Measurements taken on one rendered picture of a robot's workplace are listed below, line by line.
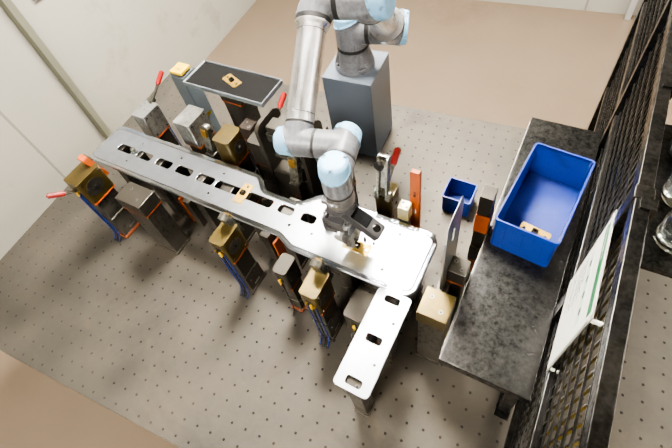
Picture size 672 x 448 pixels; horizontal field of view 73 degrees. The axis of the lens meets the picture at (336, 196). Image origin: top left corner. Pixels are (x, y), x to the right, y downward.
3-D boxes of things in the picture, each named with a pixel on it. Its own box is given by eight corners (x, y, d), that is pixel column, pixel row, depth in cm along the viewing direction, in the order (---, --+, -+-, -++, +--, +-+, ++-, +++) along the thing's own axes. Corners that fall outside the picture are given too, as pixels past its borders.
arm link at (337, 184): (353, 147, 105) (345, 176, 100) (357, 177, 113) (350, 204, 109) (320, 145, 107) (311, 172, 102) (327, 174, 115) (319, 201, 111)
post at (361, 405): (353, 409, 138) (341, 386, 115) (360, 394, 140) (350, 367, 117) (368, 417, 136) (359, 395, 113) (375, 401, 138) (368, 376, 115)
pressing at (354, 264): (83, 163, 177) (80, 160, 176) (122, 124, 188) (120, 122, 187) (412, 301, 125) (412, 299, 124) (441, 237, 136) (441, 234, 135)
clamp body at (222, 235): (236, 294, 167) (200, 247, 139) (253, 268, 172) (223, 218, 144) (250, 301, 164) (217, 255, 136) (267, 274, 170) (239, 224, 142)
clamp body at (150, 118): (169, 172, 209) (130, 114, 180) (185, 153, 214) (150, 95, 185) (181, 176, 206) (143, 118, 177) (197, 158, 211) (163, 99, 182)
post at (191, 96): (208, 150, 213) (168, 75, 178) (218, 139, 217) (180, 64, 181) (221, 154, 210) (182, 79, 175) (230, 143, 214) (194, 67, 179)
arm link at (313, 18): (292, -38, 115) (266, 150, 112) (333, -39, 112) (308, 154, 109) (305, -13, 126) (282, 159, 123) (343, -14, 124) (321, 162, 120)
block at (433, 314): (415, 354, 145) (416, 311, 116) (424, 332, 149) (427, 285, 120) (439, 365, 142) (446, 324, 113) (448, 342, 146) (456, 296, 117)
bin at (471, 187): (439, 209, 176) (441, 195, 169) (448, 190, 181) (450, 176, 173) (467, 218, 172) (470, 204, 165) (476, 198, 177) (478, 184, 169)
